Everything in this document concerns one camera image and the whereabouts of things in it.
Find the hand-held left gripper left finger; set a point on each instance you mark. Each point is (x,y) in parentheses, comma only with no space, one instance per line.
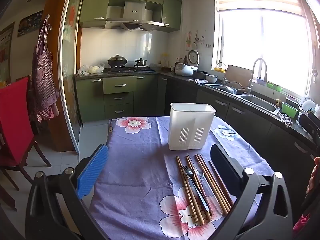
(92,172)

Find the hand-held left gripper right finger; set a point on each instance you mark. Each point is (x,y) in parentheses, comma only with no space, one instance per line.
(225,165)

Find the row of wooden chopsticks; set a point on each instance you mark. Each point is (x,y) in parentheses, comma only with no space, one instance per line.
(192,201)

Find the white plastic utensil holder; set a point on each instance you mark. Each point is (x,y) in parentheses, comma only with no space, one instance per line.
(185,120)

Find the person's right forearm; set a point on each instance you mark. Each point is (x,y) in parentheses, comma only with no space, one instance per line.
(301,223)

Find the person's right hand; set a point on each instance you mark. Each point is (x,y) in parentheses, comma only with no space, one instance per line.
(315,175)

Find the white storage container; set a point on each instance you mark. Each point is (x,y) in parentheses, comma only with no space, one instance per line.
(317,112)

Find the white plate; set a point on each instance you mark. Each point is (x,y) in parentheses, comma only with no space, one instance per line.
(308,104)

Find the patterned crumpled cloth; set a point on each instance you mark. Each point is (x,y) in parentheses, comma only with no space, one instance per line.
(285,119)

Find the green plastic basin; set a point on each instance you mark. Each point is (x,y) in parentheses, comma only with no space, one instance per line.
(289,109)

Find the green sink base cabinets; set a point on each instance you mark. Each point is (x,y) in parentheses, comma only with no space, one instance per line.
(250,125)

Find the purple floral tablecloth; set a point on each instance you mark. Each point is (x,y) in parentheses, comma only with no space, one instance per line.
(140,155)

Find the small green sill basket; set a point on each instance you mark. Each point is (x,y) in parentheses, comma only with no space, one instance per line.
(274,86)

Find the stainless double sink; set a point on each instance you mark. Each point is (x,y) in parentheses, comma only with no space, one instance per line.
(260,102)

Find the small blue sill basket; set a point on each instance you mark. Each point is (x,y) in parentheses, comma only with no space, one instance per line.
(261,81)

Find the steel kitchen faucet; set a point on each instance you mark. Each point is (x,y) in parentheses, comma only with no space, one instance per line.
(252,75)

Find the green base cabinets with drawers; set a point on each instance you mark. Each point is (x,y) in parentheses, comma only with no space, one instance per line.
(120,97)

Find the grey dish cloth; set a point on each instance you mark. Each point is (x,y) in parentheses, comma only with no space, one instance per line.
(199,81)

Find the white bowl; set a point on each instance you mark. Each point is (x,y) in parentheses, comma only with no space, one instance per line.
(211,78)

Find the kitchen window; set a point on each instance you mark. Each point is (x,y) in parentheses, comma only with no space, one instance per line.
(280,45)

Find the wooden cutting board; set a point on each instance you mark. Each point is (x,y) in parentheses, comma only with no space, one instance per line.
(238,75)

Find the black inner pot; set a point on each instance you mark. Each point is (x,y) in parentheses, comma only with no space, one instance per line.
(199,75)

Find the red wooden chair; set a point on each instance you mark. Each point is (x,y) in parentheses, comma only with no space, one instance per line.
(15,120)

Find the yellow basket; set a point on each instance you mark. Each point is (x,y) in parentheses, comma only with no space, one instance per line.
(219,68)

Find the white plastic bag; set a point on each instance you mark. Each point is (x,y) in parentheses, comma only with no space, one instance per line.
(91,69)

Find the white rice cooker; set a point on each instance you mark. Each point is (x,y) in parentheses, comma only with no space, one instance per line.
(183,69)

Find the checkered apron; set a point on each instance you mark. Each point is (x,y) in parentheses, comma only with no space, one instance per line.
(42,80)

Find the black gas stove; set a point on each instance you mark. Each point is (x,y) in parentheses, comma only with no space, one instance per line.
(130,69)

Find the dark sauce bottles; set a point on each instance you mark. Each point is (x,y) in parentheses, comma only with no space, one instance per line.
(180,61)

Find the black lidded wok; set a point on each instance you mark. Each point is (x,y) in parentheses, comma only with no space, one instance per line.
(117,60)

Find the sliding glass door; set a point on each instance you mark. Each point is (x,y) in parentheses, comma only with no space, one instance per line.
(70,55)

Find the small steel pot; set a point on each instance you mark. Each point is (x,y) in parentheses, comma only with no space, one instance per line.
(140,62)

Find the yellowish oil bottle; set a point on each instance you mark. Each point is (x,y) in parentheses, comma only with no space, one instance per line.
(164,61)

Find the window blind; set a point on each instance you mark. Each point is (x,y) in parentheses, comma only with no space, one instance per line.
(260,1)

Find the steel range hood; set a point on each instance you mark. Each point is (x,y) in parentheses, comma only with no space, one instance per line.
(135,12)

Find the wooden door frame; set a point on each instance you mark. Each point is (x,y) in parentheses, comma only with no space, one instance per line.
(53,42)

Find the dark wall poster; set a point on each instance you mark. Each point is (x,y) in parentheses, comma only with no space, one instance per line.
(30,23)

